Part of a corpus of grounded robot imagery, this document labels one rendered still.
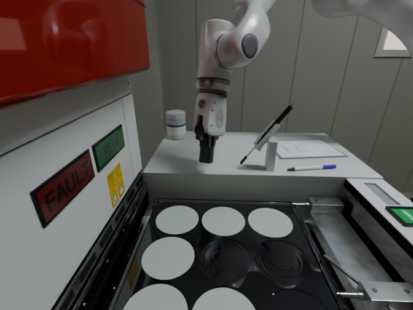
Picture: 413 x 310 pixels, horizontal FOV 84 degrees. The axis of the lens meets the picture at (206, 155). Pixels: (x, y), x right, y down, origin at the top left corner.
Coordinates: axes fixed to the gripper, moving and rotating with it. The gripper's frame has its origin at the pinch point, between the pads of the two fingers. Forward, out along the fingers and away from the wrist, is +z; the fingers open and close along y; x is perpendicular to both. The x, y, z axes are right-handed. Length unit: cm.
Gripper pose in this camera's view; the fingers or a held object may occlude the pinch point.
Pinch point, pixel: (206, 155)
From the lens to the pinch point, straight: 59.1
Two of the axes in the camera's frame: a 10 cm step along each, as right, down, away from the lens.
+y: 4.6, -0.7, 8.8
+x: -8.8, -1.4, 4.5
